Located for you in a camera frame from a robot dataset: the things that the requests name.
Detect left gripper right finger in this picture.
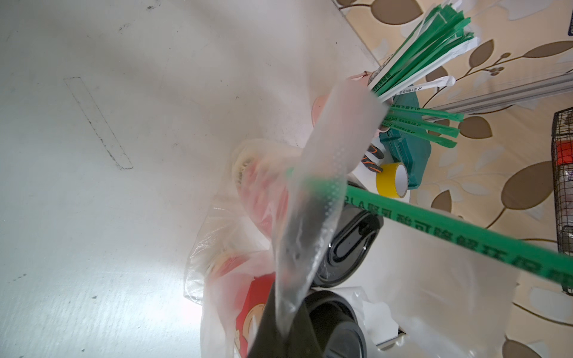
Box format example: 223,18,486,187
286,304,322,358

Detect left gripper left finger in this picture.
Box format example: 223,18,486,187
248,284,286,358

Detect red paper cup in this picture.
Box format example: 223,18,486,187
231,140,383,288
201,251,367,357

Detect clear plastic carrier bag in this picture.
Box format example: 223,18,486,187
184,80,518,357

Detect yellow tape roll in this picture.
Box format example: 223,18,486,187
375,163,408,198

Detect orange black pliers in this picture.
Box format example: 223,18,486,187
361,144,384,174

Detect green plastic tool case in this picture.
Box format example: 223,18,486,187
379,91,433,189

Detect red capped clear bottle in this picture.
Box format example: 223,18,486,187
555,140,573,166

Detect green white wrapped straws bundle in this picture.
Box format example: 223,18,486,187
368,1,480,149

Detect black wire basket right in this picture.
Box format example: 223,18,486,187
550,106,573,296

